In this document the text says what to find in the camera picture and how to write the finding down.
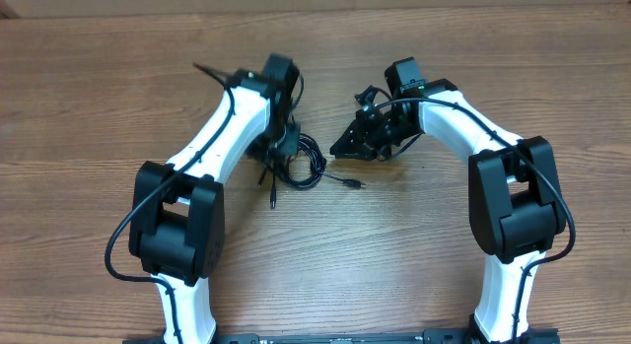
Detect black USB cable bundle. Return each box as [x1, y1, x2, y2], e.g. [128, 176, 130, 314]
[256, 131, 367, 210]

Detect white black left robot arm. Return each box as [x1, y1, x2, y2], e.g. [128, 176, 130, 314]
[128, 54, 300, 343]

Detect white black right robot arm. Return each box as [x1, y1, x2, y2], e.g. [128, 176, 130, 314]
[329, 57, 568, 343]

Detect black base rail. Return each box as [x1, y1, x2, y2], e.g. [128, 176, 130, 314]
[122, 329, 561, 344]

